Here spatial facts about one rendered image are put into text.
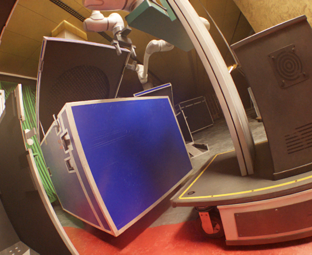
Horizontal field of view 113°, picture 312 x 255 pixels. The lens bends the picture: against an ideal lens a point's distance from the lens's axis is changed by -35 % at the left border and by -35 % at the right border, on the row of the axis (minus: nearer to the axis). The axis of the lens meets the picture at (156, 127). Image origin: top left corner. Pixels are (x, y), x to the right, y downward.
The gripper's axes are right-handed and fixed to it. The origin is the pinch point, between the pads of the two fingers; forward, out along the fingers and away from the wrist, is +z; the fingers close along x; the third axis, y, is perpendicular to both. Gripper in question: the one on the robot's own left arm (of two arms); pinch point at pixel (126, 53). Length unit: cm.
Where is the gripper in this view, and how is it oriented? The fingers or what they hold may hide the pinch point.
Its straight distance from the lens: 107.6
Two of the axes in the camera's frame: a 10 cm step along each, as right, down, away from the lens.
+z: 3.4, 9.4, -0.4
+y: -7.3, 2.9, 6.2
